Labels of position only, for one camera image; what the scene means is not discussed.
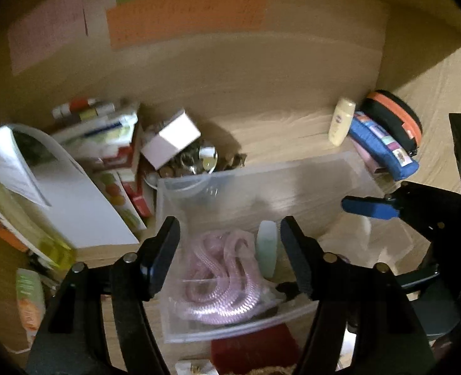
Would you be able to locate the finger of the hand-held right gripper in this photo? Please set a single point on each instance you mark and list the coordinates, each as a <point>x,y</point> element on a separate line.
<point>367,208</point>

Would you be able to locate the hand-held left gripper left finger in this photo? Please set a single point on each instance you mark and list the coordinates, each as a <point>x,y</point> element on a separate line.
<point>161,256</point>

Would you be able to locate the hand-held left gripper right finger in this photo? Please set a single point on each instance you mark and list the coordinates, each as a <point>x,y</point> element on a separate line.
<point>299,258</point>

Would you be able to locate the clear plastic storage box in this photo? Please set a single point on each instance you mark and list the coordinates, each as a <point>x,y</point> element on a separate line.
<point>230,203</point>

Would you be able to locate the wooden desktop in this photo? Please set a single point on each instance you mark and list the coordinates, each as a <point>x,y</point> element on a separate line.
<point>289,132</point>

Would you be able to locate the pink flat packet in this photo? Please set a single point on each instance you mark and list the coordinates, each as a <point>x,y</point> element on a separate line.
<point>369,160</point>

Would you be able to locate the small red box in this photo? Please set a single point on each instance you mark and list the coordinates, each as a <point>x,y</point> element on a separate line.
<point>138,201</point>

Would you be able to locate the blue fabric pouch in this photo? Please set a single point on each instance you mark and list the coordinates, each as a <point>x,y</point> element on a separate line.
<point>383,148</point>

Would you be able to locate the fruit print box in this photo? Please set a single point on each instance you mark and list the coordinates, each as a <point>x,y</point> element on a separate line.
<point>121,199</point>

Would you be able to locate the pale yellow lotion bottle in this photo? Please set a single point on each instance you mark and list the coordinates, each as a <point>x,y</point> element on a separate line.
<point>340,123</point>

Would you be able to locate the black orange zip case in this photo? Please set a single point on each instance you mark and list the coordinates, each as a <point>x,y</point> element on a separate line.
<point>398,119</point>

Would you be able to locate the bowl of coins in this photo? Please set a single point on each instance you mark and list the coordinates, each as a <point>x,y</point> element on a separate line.
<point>191,164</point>

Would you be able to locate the red cloth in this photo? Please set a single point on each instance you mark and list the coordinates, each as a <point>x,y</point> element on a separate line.
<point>254,345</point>

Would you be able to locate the red white carton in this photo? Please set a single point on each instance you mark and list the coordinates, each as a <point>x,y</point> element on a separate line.
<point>115,158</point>

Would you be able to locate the small white box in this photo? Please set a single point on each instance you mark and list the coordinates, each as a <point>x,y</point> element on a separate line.
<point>172,138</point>

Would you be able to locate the yellow green bottle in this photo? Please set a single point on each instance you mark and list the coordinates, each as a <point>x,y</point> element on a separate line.
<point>27,226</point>

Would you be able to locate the green orange tube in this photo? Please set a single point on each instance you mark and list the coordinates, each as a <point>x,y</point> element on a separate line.
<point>30,299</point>

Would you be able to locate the white green tissue pack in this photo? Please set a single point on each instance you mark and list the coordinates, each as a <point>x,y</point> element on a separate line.
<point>97,129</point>

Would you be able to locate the yellow white tube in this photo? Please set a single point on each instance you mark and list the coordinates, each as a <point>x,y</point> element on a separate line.
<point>97,111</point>

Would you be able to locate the orange packet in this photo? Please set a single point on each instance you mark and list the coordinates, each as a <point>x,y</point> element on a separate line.
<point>3,228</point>

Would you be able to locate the red white tube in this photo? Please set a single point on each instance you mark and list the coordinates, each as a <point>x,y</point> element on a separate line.
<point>74,107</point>

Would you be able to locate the orange wall paper sheet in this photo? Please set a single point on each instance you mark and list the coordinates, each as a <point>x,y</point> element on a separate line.
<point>183,17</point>

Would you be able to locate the pink wall paper sheet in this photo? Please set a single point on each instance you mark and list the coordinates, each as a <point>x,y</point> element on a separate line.
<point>46,27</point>

